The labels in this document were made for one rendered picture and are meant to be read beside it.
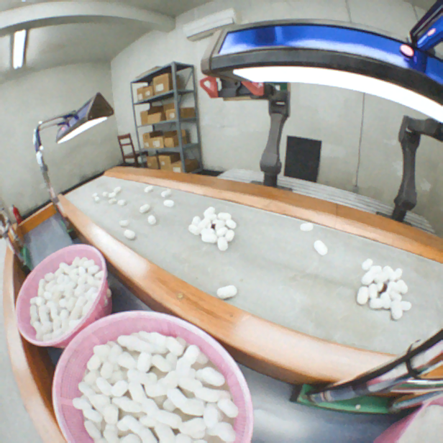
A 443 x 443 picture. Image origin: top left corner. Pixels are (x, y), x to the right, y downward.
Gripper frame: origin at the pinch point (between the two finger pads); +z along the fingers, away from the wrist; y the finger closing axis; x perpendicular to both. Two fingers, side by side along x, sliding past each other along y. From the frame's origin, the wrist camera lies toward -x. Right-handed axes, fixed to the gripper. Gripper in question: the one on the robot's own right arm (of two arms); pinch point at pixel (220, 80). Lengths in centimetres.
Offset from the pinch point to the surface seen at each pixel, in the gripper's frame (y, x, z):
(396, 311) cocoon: 42, 31, 16
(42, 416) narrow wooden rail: 6, 30, 58
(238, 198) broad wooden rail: -0.5, 32.1, -7.3
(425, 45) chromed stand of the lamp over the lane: 31.4, -2.9, 16.8
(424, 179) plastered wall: 165, 43, -196
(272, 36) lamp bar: 16.3, -0.8, 16.8
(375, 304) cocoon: 37, 32, 15
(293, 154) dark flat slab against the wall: -16, 58, -193
